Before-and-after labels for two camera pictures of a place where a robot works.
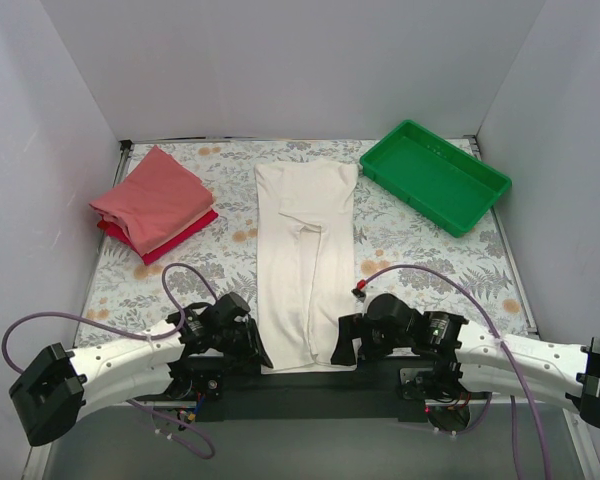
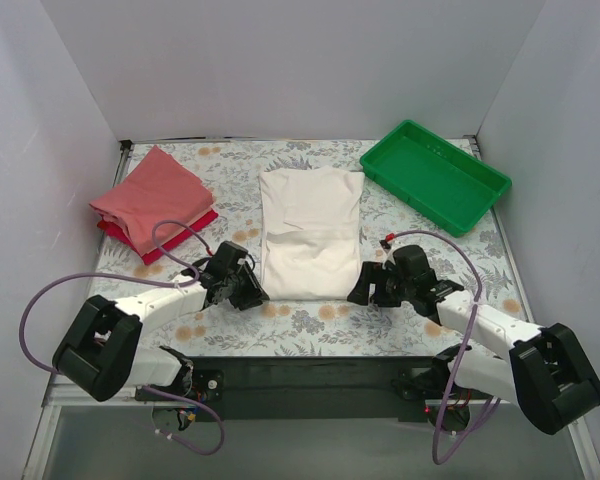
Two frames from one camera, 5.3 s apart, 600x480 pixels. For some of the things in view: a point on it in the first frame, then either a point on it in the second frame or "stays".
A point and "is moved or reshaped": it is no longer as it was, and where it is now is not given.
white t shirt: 305,262 is moved or reshaped
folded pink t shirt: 156,201 stays
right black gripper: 353,334 → 378,288
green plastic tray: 449,186 stays
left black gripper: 247,340 → 247,288
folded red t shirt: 167,248 stays
